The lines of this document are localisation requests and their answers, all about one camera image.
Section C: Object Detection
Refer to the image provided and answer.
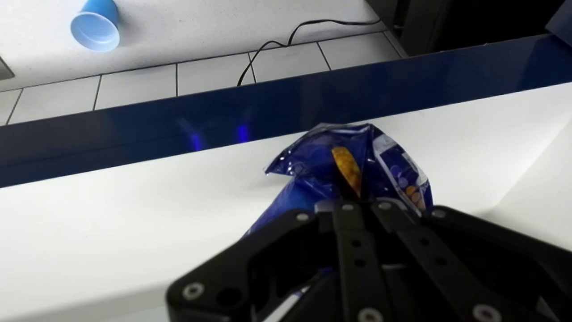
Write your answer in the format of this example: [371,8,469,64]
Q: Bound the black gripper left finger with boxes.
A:
[164,198,389,322]

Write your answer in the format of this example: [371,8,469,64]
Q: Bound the blue cabinet door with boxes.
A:
[543,0,572,49]

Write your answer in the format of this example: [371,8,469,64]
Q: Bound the black coffee maker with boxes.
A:
[364,0,559,58]

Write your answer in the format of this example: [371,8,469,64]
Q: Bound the black power cord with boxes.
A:
[235,15,394,87]

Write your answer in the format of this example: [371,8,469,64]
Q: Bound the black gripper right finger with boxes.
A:
[367,198,572,322]

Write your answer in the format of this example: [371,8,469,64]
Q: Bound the blue plastic cup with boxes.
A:
[69,0,123,53]

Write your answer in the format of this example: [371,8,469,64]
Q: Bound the blue snack packet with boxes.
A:
[242,121,434,322]

